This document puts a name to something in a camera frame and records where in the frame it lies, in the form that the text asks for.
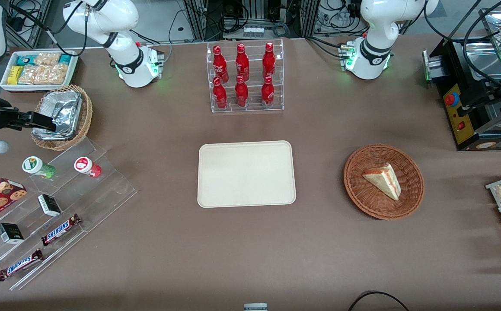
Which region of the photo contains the oval tan wicker basket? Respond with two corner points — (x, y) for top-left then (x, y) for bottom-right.
(31, 84), (93, 151)

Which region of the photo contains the wrapped triangle sandwich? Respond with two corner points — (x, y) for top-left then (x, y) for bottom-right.
(362, 163), (402, 202)

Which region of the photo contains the aluminium frame rack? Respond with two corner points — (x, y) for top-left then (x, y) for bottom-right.
(183, 0), (321, 42)

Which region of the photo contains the aluminium foil container stack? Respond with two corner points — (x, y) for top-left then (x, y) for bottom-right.
(32, 90), (83, 140)

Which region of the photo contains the round brown wicker basket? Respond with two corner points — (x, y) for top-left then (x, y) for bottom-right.
(343, 143), (425, 221)

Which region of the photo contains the red soda can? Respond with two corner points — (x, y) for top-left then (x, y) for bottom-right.
(261, 75), (275, 108)

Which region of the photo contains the clear acrylic tiered stand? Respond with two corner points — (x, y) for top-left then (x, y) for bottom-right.
(0, 137), (138, 291)

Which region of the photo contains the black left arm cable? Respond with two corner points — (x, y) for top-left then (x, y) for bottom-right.
(423, 0), (501, 44)
(462, 0), (501, 93)

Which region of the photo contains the steel warmer pan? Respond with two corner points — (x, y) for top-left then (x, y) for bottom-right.
(463, 41), (501, 72)

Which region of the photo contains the grey metal shelf frame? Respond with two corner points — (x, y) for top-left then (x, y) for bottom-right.
(5, 0), (53, 49)

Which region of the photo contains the black food warmer cabinet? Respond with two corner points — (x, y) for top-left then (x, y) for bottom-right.
(422, 8), (501, 152)

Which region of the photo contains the red yogurt cup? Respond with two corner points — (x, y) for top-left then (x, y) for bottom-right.
(74, 157), (102, 178)

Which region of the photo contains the white plastic bin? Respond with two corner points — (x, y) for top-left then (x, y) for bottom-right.
(0, 50), (80, 93)

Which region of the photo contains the green yogurt cup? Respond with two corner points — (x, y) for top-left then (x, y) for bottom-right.
(22, 156), (56, 179)

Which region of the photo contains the beige plastic tray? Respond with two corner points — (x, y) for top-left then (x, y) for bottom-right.
(197, 140), (297, 209)

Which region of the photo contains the clear acrylic bottle rack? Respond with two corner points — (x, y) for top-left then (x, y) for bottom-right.
(207, 38), (285, 114)

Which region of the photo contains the black looped cable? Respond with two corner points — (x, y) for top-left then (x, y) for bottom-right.
(347, 290), (411, 311)

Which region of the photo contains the clear rice cracker bag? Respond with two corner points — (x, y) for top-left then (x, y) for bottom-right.
(18, 65), (44, 85)
(34, 52), (61, 67)
(43, 64), (68, 85)

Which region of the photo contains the small black box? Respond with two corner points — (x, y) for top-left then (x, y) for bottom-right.
(37, 194), (62, 217)
(0, 222), (25, 245)

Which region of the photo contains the yellow snack packet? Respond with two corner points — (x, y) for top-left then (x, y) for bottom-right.
(7, 65), (24, 86)

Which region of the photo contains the red cola bottle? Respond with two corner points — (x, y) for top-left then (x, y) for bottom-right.
(235, 75), (249, 108)
(262, 42), (276, 80)
(235, 43), (250, 82)
(212, 45), (229, 83)
(213, 77), (228, 110)

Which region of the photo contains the Snickers chocolate bar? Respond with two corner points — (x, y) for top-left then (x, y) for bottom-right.
(41, 213), (82, 247)
(0, 248), (44, 282)

